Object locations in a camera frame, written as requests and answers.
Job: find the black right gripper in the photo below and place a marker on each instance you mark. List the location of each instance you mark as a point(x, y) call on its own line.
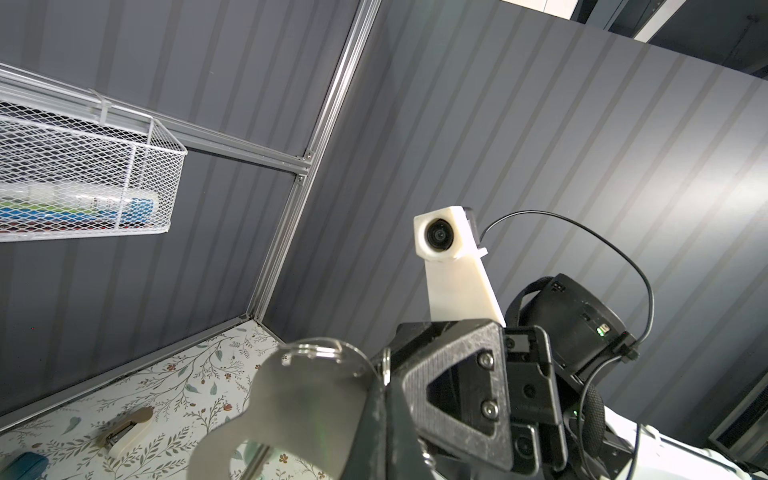
point(483, 397)

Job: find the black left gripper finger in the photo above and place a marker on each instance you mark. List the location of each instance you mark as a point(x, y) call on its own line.
point(385, 444)

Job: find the silver metal carabiner key holder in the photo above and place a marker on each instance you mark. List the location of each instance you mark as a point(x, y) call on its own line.
point(307, 399)

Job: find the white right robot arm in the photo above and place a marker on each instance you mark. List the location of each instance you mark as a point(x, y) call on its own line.
point(587, 340)

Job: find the teal stapler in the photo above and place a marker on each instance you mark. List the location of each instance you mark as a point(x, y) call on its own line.
point(27, 466)

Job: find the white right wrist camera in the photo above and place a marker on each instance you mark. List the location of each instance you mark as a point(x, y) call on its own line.
point(458, 285)

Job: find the white wire mesh basket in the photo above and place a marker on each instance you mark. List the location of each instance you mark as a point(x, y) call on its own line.
point(68, 176)

